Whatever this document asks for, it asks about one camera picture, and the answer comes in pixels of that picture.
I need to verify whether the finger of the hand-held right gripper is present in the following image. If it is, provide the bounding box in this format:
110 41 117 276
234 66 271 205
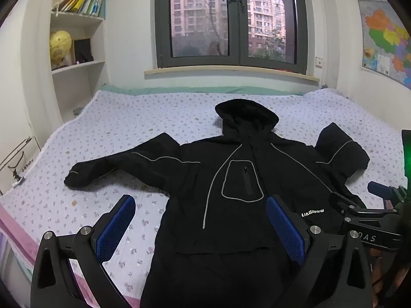
367 181 406 201
330 191 403 230

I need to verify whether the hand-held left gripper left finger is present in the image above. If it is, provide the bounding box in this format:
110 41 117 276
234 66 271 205
30 194 137 308

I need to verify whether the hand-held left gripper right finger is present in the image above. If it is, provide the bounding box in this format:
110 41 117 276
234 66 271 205
266 195 377 308

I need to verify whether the black hooded jacket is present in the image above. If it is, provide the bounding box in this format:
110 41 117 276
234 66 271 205
63 99 370 308

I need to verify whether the floral quilted bed cover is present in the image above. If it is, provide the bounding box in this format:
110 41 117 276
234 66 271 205
0 88 405 308

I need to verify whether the white paper bag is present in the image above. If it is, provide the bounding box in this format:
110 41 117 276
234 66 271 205
0 135 42 195

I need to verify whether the floral bed sheet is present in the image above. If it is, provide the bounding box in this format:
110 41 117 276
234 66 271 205
100 84 305 97

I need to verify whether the wooden window sill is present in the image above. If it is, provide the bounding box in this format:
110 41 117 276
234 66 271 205
144 67 321 85

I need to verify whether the white bookshelf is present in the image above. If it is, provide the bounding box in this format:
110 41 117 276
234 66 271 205
48 0 111 122

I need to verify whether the yellow globe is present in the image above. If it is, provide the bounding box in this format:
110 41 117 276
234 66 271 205
49 30 72 70

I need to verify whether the dark framed window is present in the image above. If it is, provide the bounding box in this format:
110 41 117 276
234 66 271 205
155 0 309 75

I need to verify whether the colourful wall map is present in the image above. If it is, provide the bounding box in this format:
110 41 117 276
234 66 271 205
357 0 411 90

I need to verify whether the black picture frame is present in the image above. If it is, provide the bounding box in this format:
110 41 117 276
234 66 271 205
72 38 94 65

